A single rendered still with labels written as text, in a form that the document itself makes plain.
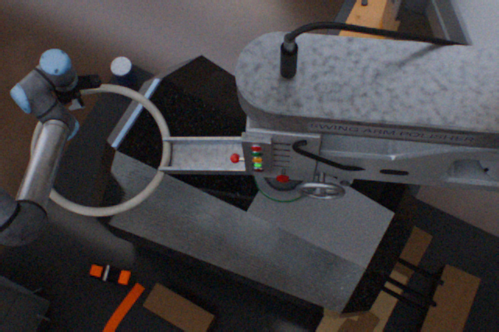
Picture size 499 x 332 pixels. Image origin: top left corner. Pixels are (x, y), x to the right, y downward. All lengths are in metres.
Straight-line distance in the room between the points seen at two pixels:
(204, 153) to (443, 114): 1.01
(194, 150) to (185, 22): 1.37
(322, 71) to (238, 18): 2.03
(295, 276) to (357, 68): 1.06
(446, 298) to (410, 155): 1.37
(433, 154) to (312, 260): 0.76
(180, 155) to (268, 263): 0.51
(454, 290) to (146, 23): 2.00
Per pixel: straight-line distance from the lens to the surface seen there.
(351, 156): 1.98
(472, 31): 2.09
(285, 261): 2.55
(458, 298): 3.25
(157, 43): 3.71
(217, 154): 2.44
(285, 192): 2.49
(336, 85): 1.71
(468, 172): 2.17
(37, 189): 2.05
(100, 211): 2.46
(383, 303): 3.06
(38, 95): 2.34
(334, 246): 2.48
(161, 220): 2.67
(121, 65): 3.52
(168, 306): 3.17
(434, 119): 1.71
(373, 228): 2.51
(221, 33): 3.69
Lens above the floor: 3.26
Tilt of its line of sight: 73 degrees down
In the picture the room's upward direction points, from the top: 7 degrees counter-clockwise
